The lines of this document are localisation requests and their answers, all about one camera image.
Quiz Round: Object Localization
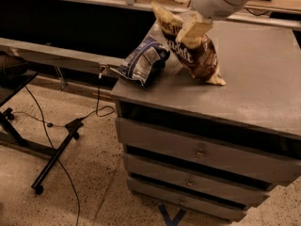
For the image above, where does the brown chip bag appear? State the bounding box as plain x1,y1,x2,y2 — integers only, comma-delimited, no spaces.
151,2,226,86

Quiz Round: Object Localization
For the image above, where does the blue chip bag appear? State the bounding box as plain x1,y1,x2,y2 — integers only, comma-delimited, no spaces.
112,36,170,88

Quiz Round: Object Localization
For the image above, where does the top grey drawer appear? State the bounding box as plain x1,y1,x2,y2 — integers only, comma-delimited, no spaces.
116,118,301,185

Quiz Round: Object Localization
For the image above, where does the grey drawer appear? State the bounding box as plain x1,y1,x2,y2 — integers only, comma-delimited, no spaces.
122,153,269,207
116,118,301,185
127,177,246,221

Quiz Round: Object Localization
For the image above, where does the grey drawer cabinet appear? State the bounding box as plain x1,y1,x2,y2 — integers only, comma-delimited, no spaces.
112,22,301,211

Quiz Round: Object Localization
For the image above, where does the middle grey drawer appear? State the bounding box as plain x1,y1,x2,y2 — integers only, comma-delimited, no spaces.
122,153,269,207

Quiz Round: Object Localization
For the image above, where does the bottom grey drawer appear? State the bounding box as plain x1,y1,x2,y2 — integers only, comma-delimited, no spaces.
127,177,246,221

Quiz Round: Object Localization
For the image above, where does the black rolling stand base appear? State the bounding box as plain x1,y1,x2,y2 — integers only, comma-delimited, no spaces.
0,71,85,196

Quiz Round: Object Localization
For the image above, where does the grey long bench rail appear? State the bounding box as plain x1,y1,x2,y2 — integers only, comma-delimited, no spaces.
0,38,123,73

